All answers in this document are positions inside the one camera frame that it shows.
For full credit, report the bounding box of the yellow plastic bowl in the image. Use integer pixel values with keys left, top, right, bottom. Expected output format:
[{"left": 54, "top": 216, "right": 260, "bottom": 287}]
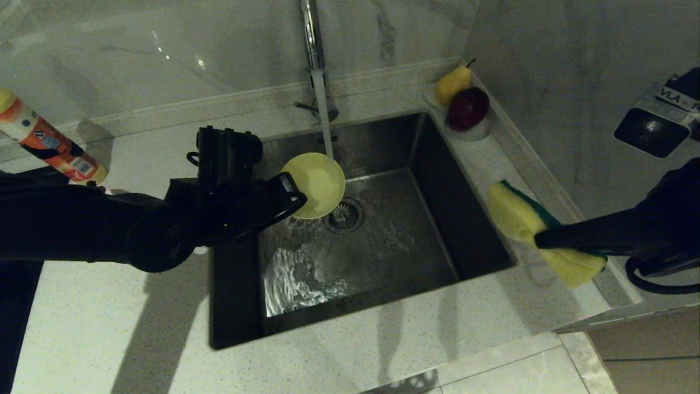
[{"left": 280, "top": 152, "right": 346, "bottom": 220}]

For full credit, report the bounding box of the green and yellow sponge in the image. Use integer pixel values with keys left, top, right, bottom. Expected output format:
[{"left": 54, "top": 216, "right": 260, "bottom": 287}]
[{"left": 487, "top": 181, "right": 608, "bottom": 289}]

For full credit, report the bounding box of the chrome faucet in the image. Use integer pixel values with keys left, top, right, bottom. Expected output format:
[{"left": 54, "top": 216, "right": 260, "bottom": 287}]
[{"left": 294, "top": 0, "right": 340, "bottom": 123}]

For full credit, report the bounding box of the orange label dish soap bottle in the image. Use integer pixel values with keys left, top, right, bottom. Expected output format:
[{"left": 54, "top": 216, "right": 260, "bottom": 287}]
[{"left": 0, "top": 88, "right": 109, "bottom": 187}]

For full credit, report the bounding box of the stainless steel sink basin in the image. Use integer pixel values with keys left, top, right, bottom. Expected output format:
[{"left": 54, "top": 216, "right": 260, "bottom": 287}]
[{"left": 209, "top": 112, "right": 516, "bottom": 351}]

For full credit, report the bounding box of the round metal drain strainer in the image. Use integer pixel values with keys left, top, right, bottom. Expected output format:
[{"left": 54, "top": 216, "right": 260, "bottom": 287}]
[{"left": 323, "top": 198, "right": 365, "bottom": 235}]

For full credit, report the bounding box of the clear running water stream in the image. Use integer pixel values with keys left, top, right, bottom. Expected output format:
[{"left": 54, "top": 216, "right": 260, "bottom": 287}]
[{"left": 312, "top": 70, "right": 335, "bottom": 159}]

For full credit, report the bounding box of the small white dish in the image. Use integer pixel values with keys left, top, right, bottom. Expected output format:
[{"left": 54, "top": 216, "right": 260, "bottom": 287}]
[{"left": 423, "top": 85, "right": 491, "bottom": 143}]

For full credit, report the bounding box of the dark red apple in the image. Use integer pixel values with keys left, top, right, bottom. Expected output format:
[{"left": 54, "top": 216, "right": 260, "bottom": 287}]
[{"left": 448, "top": 86, "right": 491, "bottom": 132}]

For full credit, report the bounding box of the yellow pear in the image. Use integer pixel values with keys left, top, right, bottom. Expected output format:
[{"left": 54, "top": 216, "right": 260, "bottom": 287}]
[{"left": 435, "top": 59, "right": 475, "bottom": 107}]

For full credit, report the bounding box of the black induction cooktop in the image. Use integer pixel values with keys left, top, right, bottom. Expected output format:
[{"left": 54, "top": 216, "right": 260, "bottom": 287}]
[{"left": 0, "top": 167, "right": 70, "bottom": 394}]

